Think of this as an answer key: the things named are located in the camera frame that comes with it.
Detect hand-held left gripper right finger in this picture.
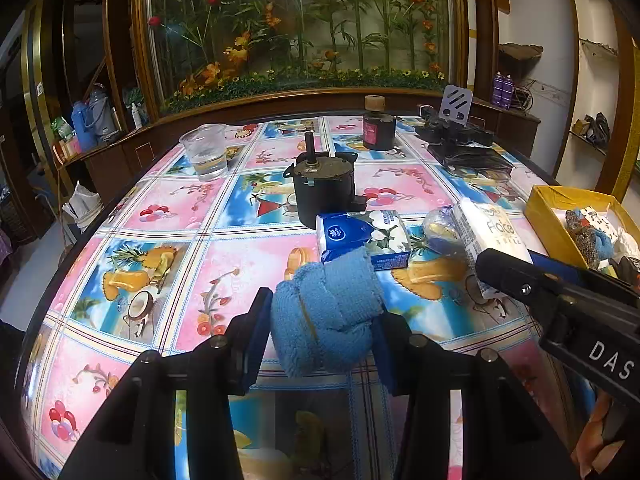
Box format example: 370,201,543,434
370,312,581,480

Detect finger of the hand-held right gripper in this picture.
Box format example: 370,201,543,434
529,251,640,293
475,248,640,322

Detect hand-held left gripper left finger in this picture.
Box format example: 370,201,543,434
57,287,275,480

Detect yellow cardboard box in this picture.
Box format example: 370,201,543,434
524,185,640,273

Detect white tissue pack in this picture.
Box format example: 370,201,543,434
451,197,533,301

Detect blue towel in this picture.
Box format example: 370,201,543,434
270,247,386,378

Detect person's right hand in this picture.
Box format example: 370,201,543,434
571,392,627,479

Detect grey brown knit sock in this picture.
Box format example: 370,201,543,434
565,209,603,268

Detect small blue cloth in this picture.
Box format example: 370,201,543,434
592,227,618,263

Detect clear plastic bag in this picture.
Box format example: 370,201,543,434
422,205,466,256

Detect blue tissue pack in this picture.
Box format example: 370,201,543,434
316,209,413,271

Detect black shoes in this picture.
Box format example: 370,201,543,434
585,112,612,150

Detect black textured pouch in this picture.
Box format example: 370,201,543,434
415,104,493,147

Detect black electric motor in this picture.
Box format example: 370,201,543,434
282,132,368,228

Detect grey phone stand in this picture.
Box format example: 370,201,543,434
440,85,473,126

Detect clear plastic cup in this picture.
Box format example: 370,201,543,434
180,125,236,183

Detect dark bottle with wooden cap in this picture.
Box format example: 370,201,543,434
362,95,397,151

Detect white folded papers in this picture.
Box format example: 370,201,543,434
62,182,103,233

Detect dark wooden cabinet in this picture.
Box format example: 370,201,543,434
50,85,543,206

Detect grey thermos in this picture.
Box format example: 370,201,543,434
87,87,122,143

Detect pink box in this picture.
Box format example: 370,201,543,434
54,137,81,161

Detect blue thermos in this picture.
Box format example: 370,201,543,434
71,101,98,152

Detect green packet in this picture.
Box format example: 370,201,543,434
52,116,76,143

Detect flower display glass case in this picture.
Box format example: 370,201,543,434
132,0,471,116

